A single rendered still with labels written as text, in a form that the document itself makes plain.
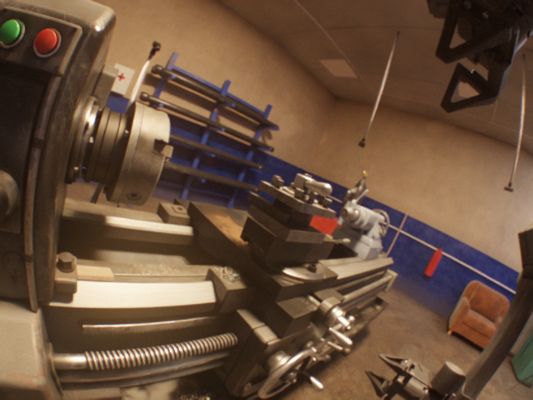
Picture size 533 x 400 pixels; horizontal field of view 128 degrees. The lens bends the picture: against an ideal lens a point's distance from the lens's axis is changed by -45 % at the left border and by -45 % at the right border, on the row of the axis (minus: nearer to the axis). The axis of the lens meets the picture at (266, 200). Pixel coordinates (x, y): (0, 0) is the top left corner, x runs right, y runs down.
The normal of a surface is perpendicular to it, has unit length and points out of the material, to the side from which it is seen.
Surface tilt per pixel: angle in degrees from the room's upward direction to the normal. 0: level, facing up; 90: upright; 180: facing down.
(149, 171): 94
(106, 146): 81
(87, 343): 90
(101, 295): 36
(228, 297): 90
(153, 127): 49
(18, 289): 90
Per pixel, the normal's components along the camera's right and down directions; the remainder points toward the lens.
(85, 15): 0.71, -0.38
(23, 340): 0.65, -0.58
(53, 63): 0.62, 0.37
